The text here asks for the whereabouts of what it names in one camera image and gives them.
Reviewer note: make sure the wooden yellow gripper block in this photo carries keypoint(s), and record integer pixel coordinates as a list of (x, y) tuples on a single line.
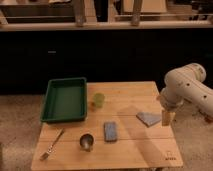
[(167, 117)]

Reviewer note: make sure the blue-grey towel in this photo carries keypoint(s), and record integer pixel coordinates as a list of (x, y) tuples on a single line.
[(148, 119)]

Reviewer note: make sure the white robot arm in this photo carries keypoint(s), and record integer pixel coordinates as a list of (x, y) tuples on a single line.
[(186, 83)]

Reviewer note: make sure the green plastic tray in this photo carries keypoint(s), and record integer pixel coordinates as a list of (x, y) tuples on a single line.
[(65, 100)]

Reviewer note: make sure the wooden table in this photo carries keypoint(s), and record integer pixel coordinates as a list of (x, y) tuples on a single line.
[(137, 146)]

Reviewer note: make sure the blue sponge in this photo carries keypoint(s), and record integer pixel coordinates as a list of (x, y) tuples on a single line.
[(110, 132)]

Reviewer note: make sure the green plastic cup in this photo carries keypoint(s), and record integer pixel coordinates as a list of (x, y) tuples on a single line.
[(98, 100)]

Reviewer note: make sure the small metal cup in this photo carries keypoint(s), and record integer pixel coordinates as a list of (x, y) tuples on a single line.
[(86, 142)]

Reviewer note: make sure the metal fork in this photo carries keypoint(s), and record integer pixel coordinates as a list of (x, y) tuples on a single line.
[(46, 154)]

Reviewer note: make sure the wooden rail shelf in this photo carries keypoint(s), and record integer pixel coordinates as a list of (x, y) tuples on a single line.
[(33, 15)]

